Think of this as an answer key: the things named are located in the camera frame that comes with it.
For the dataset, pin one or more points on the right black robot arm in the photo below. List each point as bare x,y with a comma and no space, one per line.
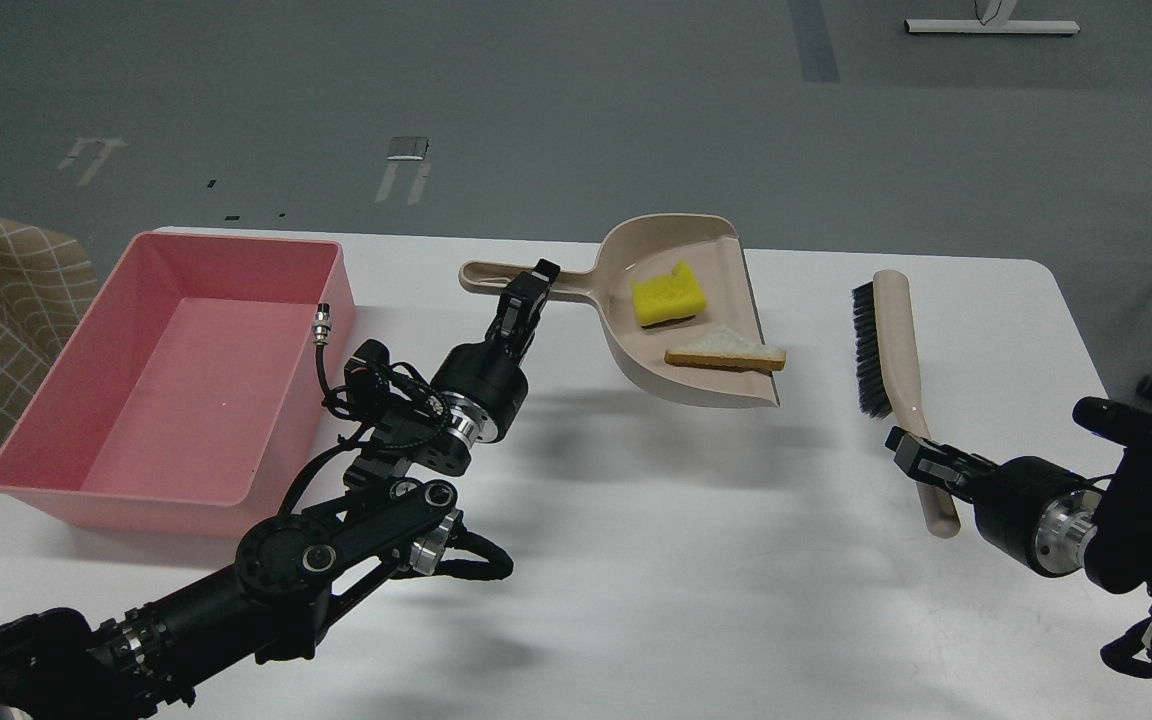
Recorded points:
1119,558

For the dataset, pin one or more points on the beige plastic dustpan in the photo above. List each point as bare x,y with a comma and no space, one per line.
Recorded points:
639,249

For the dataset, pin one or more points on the beige hand brush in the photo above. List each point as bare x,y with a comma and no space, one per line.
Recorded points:
887,359

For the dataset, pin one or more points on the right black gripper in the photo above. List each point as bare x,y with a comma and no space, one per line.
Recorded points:
1038,513

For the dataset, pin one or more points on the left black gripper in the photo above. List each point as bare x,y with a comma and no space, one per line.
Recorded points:
488,373

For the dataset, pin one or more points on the white stand base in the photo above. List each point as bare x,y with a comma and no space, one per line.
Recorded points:
993,18

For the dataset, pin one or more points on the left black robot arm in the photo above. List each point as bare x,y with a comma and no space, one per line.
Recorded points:
377,506

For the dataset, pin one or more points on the pink plastic bin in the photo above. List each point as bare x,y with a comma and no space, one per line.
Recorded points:
187,399

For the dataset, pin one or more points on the yellow sponge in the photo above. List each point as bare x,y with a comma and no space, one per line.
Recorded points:
676,295

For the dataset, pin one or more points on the triangular bread slice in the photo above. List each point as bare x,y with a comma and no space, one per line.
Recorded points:
726,348

